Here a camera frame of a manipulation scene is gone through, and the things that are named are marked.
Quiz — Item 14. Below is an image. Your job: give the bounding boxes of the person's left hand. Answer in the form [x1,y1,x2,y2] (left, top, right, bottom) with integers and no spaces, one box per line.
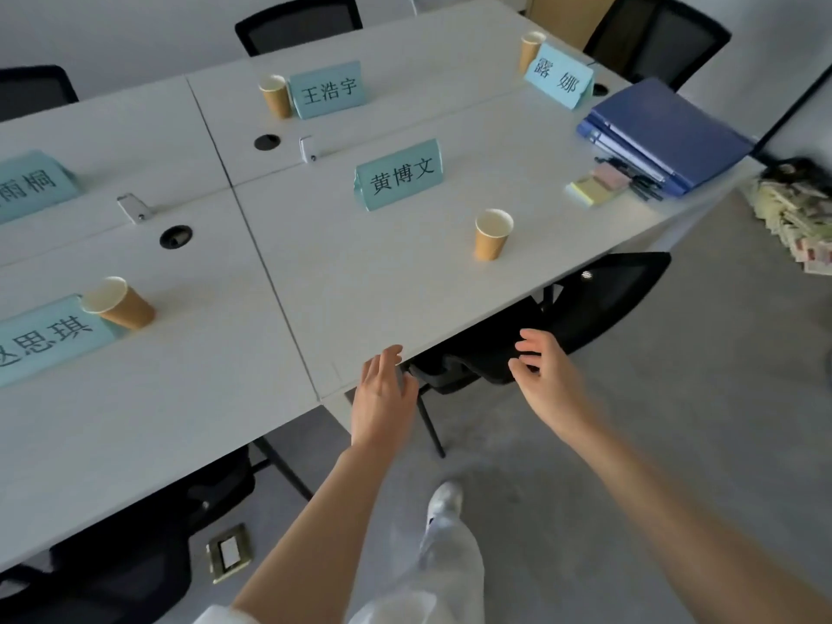
[351,346,421,449]

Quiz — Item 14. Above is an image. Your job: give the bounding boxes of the person's right hand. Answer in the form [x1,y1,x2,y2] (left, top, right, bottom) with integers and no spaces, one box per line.
[508,328,595,436]

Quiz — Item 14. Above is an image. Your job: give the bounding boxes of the person's left forearm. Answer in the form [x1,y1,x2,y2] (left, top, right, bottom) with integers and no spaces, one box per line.
[231,442,393,624]

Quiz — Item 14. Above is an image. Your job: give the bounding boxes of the person's right forearm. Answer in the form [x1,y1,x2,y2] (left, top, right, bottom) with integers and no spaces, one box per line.
[571,414,832,624]

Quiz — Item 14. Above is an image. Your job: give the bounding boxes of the black mesh office chair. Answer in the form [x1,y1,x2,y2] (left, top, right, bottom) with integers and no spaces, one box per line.
[0,65,79,123]
[0,447,256,624]
[584,0,733,93]
[408,252,672,459]
[234,0,364,58]

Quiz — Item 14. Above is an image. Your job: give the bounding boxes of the person's white shoe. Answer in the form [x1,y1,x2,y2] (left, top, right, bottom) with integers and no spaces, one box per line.
[425,481,464,533]

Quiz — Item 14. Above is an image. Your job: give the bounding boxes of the brown paper cup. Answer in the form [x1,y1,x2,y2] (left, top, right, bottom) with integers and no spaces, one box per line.
[473,208,515,262]
[518,31,547,76]
[81,276,156,331]
[259,74,294,120]

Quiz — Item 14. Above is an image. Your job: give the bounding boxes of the black table leg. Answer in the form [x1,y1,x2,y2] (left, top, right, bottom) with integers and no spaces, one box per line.
[252,438,314,502]

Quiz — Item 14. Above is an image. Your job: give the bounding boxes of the person's white trousers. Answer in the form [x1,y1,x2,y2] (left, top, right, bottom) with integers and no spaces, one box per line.
[348,512,486,624]

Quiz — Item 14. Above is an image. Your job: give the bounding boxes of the yellow sticky note pad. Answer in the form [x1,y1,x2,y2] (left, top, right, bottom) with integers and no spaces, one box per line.
[565,176,619,208]

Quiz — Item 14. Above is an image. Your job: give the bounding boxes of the light blue name card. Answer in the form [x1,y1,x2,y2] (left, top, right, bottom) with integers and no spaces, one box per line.
[523,42,595,111]
[0,295,126,389]
[287,61,365,120]
[354,139,445,213]
[0,149,83,225]

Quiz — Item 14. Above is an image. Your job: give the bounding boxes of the pink sticky note pad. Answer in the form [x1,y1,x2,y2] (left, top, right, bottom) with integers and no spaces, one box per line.
[592,161,633,189]

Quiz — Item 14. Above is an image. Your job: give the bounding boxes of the bunch of black pens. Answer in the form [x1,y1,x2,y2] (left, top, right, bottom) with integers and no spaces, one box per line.
[597,156,665,202]

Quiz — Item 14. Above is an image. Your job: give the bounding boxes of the brass floor socket box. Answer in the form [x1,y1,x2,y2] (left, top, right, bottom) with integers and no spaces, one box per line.
[206,523,254,585]

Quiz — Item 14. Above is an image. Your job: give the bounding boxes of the large blue file folder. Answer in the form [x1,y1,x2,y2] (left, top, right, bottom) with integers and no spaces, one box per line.
[588,77,755,190]

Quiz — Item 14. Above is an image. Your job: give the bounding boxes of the pile of papers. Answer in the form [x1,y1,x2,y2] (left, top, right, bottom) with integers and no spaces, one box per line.
[744,158,832,277]

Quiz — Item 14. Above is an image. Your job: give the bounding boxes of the wooden door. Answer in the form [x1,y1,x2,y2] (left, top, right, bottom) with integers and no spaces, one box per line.
[525,0,620,52]

